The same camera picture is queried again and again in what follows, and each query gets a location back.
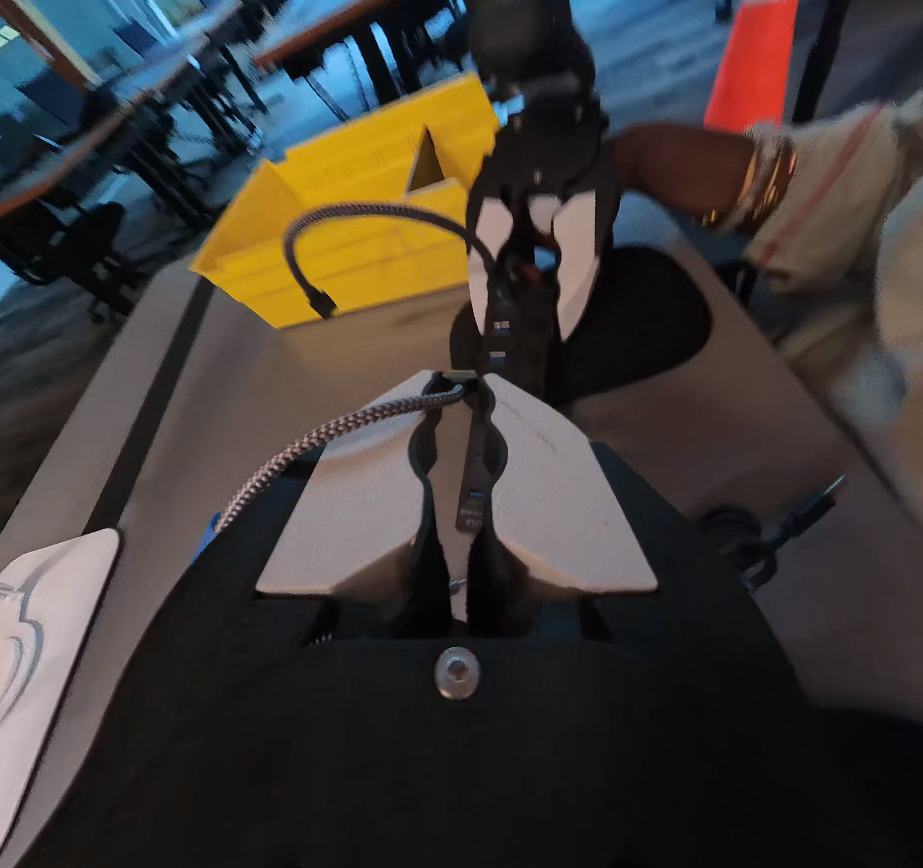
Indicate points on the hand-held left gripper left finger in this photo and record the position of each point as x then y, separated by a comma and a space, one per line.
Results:
360, 507

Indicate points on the wooden top desk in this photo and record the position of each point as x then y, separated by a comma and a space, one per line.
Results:
58, 168
339, 13

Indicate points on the black multiport usb hub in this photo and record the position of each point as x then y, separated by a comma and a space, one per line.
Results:
505, 338

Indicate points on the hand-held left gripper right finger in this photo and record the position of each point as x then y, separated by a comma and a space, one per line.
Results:
562, 507

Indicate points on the yellow plastic bin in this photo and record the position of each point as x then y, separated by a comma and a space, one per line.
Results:
346, 262

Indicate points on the person's beige clothing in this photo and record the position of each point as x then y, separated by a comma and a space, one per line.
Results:
894, 348

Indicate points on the orange traffic cone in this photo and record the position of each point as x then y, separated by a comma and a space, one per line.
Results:
757, 53

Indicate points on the black stand leg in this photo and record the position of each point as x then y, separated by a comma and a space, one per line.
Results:
829, 31

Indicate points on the person's right hand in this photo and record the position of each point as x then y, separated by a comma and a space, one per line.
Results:
678, 168

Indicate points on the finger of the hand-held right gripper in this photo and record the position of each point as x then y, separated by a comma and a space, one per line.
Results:
577, 255
489, 233

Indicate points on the white flat stand base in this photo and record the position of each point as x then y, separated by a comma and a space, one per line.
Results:
65, 594

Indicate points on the black office chair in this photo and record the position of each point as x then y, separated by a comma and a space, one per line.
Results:
86, 233

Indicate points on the black tape strip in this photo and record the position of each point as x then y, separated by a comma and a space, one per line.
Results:
155, 392

